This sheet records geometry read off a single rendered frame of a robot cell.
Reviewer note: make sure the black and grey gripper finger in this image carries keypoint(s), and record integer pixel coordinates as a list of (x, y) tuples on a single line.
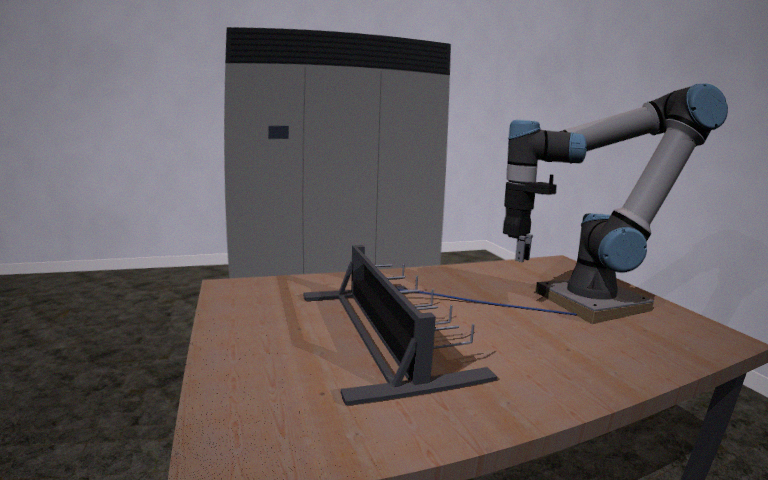
[(528, 246), (520, 248)]

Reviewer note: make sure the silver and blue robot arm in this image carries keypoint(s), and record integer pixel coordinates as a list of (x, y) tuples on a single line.
[(621, 245)]

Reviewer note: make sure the grey rack with cable hooks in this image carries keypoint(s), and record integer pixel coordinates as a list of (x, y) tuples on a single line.
[(395, 320)]

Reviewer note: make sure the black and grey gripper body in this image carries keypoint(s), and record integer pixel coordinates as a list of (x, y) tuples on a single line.
[(519, 198)]

